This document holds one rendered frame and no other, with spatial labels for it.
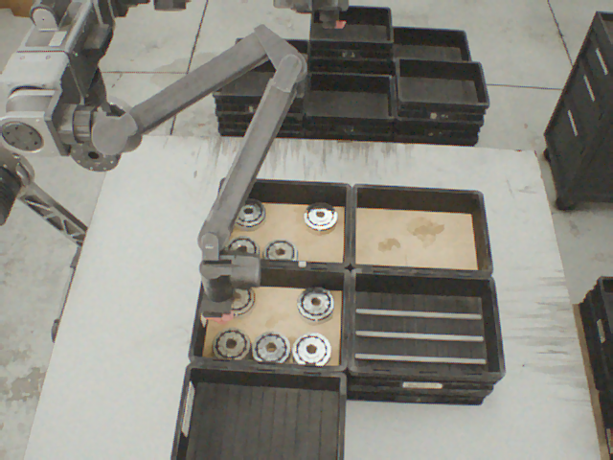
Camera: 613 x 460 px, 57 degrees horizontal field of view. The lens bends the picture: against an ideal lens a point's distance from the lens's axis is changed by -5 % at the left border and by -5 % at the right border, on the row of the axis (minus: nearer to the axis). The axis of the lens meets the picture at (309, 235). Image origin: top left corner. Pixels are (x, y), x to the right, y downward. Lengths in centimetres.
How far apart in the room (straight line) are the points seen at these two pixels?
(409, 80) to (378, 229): 118
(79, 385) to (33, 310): 109
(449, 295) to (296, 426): 57
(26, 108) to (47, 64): 11
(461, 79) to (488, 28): 132
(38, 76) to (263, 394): 93
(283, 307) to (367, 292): 24
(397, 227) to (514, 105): 193
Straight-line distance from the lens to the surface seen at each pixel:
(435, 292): 170
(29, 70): 135
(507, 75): 381
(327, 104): 283
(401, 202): 184
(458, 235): 184
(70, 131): 126
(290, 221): 181
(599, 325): 251
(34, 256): 302
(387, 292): 169
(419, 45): 324
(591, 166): 288
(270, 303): 166
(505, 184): 220
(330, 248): 176
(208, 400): 157
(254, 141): 118
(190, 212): 203
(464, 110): 265
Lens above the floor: 229
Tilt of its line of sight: 55 degrees down
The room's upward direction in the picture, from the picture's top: 1 degrees clockwise
